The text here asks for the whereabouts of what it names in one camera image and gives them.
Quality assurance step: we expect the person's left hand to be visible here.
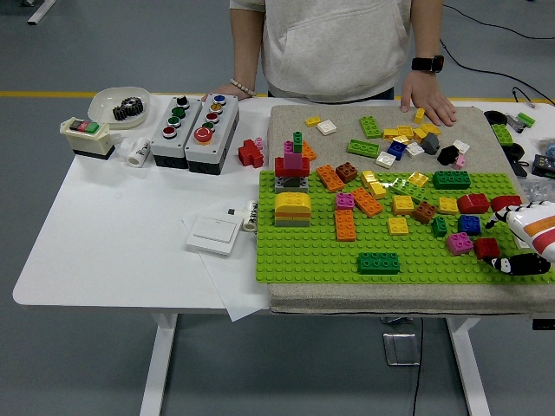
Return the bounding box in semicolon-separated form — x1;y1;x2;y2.
399;69;457;127

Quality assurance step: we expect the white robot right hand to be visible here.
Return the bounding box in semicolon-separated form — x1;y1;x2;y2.
483;198;555;277

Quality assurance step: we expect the person's right hand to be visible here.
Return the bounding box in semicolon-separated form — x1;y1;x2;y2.
201;84;253;103

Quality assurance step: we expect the red four-stud brick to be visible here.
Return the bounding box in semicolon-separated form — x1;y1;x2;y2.
472;237;502;261

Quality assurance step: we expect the dark green eight-stud brick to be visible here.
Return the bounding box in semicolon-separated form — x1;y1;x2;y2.
356;250;401;276
432;169;472;191

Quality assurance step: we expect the red rounded brick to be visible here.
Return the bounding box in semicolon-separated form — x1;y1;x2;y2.
456;192;491;215
489;194;524;213

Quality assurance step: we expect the black brick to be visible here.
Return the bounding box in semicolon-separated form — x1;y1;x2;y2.
436;145;461;166

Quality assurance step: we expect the lime green eight-stud brick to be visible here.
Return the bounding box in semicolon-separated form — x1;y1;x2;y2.
388;176;428;203
346;138;381;158
358;114;383;140

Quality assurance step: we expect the red cross-shaped brick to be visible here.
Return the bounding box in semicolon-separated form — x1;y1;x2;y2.
238;138;265;169

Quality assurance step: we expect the red wide brick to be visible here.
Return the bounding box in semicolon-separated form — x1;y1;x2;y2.
274;155;311;178

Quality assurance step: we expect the pink tall brick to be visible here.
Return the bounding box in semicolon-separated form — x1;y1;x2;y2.
283;140;304;171

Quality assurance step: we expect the brown four-stud brick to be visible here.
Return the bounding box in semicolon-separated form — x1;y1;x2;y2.
335;160;359;183
411;200;438;224

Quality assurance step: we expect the grey studded base brick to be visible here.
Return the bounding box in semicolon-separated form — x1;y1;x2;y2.
273;173;310;194

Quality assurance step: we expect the orange eight-stud brick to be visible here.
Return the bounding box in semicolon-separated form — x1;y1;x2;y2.
315;164;346;192
350;186;384;218
334;209;357;243

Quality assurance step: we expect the yellow rounded brick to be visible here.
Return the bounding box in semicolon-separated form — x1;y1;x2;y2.
273;192;312;213

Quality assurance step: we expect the green studded baseplate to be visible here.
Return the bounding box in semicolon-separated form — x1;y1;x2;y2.
254;171;555;286

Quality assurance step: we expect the black wristwatch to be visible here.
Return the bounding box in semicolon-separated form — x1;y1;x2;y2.
410;55;446;74

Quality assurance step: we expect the grey emergency-stop control box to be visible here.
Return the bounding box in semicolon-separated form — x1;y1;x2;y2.
185;93;240;176

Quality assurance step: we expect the clear plastic bag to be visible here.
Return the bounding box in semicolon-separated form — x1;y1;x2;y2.
519;175;555;205

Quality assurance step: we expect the grey four-button control box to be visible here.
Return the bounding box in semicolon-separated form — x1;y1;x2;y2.
150;94;204;169

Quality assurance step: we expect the black display device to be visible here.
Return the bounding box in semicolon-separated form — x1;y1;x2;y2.
532;153;555;178

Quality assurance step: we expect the grey-brown foam mat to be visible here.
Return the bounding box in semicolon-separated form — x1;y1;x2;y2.
264;104;555;316

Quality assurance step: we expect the black metal gear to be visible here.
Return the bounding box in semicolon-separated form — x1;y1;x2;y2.
112;95;146;121

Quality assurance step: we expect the person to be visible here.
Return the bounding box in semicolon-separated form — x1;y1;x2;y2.
201;0;457;127

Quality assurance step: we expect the white pipe tee fitting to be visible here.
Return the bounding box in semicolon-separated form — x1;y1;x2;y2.
110;132;153;167

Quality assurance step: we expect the white plastic bowl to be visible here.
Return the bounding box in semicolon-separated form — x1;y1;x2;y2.
88;86;152;130

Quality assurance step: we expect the white printed cylinder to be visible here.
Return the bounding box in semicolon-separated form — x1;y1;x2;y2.
241;199;259;233

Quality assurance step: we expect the white table leg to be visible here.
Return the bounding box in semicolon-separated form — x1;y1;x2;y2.
139;312;179;416
446;318;492;416

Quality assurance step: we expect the silver floor outlet box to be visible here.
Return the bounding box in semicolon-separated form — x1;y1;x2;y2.
382;331;421;367

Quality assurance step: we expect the white furniture foot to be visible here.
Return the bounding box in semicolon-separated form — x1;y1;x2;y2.
26;0;57;25

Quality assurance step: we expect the white paper sheet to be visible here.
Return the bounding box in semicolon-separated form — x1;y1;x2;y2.
180;218;272;323

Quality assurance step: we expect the bead bracelet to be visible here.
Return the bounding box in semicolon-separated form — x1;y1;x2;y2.
229;77;257;97

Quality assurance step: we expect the black floor cable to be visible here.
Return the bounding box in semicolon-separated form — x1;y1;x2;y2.
442;3;555;41
438;39;555;107

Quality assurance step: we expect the black cable with plug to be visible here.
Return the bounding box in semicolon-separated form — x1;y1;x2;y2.
511;86;544;109

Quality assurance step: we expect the white wall switch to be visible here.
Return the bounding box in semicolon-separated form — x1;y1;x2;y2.
186;214;245;257

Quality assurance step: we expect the cream switch box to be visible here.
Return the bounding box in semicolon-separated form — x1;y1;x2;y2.
59;116;116;160

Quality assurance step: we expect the black hanging cable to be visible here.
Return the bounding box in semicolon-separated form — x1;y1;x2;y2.
411;318;425;416

